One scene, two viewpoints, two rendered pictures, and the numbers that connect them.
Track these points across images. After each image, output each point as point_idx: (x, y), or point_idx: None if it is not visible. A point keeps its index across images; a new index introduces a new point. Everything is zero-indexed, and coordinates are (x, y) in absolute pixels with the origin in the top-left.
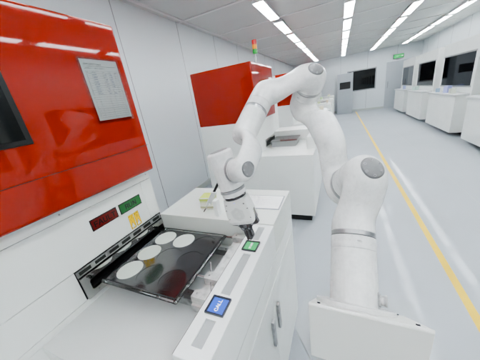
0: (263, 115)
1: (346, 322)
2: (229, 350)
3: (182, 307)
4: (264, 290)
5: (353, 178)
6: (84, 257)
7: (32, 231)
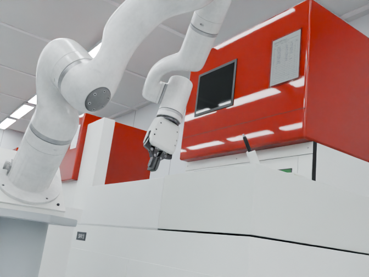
0: (188, 29)
1: None
2: (93, 204)
3: None
4: (123, 232)
5: None
6: None
7: (224, 163)
